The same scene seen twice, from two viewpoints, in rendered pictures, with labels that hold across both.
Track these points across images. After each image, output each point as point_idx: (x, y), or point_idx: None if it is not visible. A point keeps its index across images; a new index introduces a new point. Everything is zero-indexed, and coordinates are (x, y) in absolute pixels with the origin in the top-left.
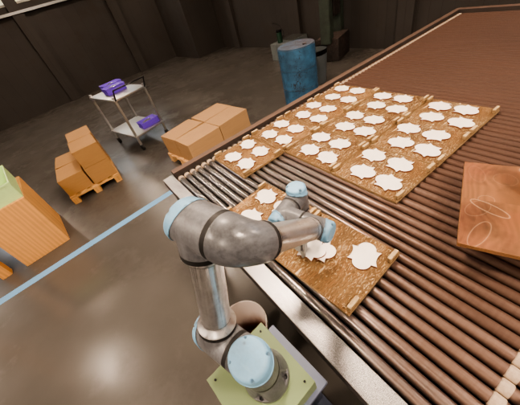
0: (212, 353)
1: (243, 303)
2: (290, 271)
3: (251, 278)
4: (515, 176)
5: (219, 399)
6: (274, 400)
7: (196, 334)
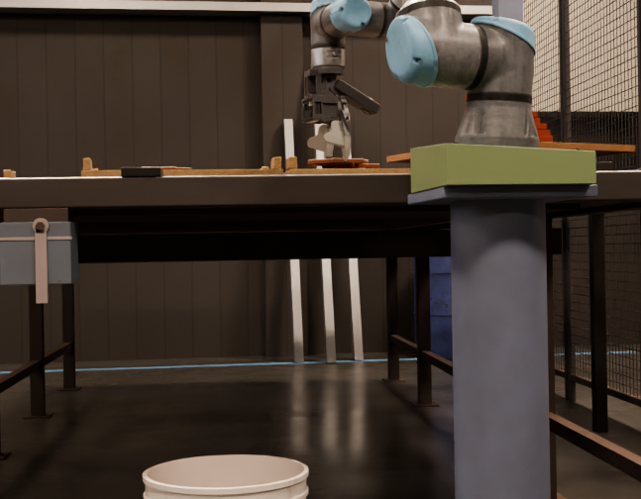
0: (462, 32)
1: (164, 473)
2: (346, 172)
3: (297, 179)
4: None
5: (490, 146)
6: (539, 142)
7: (420, 21)
